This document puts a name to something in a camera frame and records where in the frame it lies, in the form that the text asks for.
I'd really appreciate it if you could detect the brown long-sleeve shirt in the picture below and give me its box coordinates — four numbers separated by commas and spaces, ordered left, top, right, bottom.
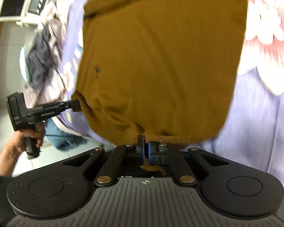
72, 0, 248, 149

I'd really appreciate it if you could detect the person's left forearm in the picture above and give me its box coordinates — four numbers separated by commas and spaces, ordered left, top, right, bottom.
0, 148, 19, 226

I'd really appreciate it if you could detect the person's left hand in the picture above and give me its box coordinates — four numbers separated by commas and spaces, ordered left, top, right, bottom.
0, 122, 44, 161

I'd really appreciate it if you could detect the grey striped cloth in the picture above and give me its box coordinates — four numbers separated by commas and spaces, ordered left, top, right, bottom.
24, 18, 67, 108

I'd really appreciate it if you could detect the dark grey fleece garment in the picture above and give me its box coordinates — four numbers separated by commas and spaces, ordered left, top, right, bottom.
27, 24, 53, 92

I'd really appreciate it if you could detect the purple floral bed sheet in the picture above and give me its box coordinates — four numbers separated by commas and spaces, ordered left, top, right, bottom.
54, 0, 284, 185

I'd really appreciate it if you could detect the white microwave oven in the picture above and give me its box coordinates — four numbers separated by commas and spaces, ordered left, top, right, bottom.
0, 0, 60, 27

